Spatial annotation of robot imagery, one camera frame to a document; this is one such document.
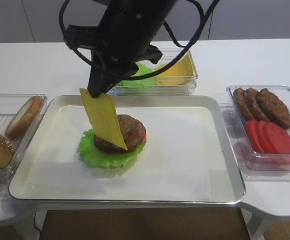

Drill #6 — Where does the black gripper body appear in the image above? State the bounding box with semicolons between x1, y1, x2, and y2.
92;4;165;75

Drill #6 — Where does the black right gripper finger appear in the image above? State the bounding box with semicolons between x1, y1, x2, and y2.
87;51;110;98

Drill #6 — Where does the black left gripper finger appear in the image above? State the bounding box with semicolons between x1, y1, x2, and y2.
104;63;139;93

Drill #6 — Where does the yellow cheese slice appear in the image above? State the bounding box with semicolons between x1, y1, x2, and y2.
80;88;127;150

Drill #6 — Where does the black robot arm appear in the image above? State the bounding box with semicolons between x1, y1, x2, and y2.
88;0;176;98

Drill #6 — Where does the green lettuce leaf in box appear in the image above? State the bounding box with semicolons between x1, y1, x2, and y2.
117;62;158;87

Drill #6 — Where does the stack of yellow cheese slices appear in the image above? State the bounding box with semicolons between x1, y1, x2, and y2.
157;53;195;86

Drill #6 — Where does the clear box with lettuce cheese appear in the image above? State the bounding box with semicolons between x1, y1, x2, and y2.
108;48;198;96

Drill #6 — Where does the green lettuce leaf on tray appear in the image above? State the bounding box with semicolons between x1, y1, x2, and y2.
78;128;146;169

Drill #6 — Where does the brown patty on tray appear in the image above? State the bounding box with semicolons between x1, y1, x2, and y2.
94;114;145;154

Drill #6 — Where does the bun bottom half standing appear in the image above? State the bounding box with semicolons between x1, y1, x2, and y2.
5;95;44;139

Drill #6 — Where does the silver metal baking tray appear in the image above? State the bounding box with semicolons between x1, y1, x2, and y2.
9;95;246;206

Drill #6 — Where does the clear box with buns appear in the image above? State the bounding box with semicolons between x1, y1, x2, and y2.
0;94;47;184

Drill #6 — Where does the white parchment paper sheet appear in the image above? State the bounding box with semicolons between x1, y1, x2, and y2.
26;105;223;200

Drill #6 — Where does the left brown patty in box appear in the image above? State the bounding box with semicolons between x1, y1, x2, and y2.
233;88;254;121

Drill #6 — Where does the brown patty in box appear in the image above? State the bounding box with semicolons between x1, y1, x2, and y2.
244;87;270;122
233;88;254;121
256;88;290;130

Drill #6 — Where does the middle brown patty in box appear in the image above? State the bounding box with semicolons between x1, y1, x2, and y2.
244;87;270;122

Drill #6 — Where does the left red tomato slice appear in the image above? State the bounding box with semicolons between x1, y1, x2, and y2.
246;119;264;153

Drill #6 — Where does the clear box with patties tomatoes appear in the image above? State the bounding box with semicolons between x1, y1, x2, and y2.
226;85;290;174

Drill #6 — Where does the right brown patty in box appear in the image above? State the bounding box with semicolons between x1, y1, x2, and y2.
256;88;290;130

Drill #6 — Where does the middle red tomato slice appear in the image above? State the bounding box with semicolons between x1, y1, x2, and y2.
256;120;274;153

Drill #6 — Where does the right red tomato slice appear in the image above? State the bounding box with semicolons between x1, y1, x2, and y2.
263;122;290;154

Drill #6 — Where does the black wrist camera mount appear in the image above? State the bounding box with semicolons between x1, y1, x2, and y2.
64;24;163;64

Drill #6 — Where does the black cable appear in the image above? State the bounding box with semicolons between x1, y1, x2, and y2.
59;0;220;81

